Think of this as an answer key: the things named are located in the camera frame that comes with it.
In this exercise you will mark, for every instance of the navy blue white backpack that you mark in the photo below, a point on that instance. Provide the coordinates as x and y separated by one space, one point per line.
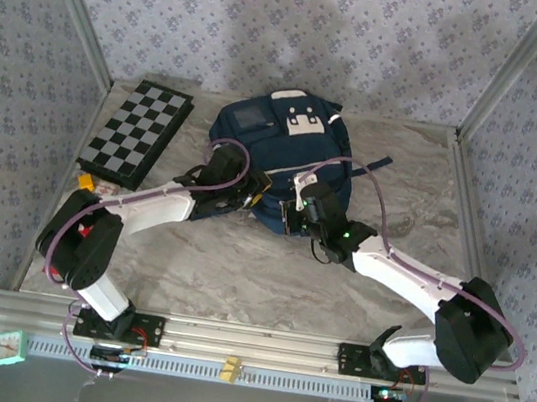
266 145

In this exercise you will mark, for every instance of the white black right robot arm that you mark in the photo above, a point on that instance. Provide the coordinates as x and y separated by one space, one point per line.
399 276

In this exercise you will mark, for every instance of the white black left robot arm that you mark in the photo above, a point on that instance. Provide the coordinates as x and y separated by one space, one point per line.
161 205

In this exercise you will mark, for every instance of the black grey folding chessboard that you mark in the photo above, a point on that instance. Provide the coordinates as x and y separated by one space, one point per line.
137 133

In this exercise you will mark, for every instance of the small yellow block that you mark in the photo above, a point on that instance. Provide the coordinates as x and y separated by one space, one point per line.
85 183

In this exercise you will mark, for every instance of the small black circuit board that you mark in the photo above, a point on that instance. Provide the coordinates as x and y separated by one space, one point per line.
388 398
116 356

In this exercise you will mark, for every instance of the mint green alarm clock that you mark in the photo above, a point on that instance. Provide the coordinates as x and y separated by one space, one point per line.
8 348

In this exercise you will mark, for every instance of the aluminium mounting rail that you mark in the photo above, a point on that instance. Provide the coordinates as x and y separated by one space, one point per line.
252 342

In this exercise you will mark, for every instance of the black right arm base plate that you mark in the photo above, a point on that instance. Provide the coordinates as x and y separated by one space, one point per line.
351 360

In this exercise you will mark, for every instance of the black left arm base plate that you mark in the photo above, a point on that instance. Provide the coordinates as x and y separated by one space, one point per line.
153 330

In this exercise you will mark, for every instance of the yellow clip on rail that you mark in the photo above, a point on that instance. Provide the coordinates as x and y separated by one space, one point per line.
231 368

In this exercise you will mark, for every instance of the aluminium frame post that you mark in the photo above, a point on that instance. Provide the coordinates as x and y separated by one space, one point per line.
513 71
79 6

